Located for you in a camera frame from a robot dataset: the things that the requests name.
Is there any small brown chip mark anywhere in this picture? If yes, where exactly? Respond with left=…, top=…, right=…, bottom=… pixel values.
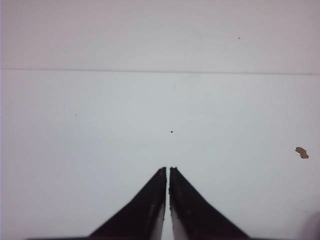
left=295, top=146, right=309, bottom=159

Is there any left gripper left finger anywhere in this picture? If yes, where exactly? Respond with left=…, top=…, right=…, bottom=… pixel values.
left=89, top=167, right=167, bottom=238

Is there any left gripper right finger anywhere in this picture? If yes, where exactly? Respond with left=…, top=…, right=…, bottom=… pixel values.
left=169, top=167, right=249, bottom=238

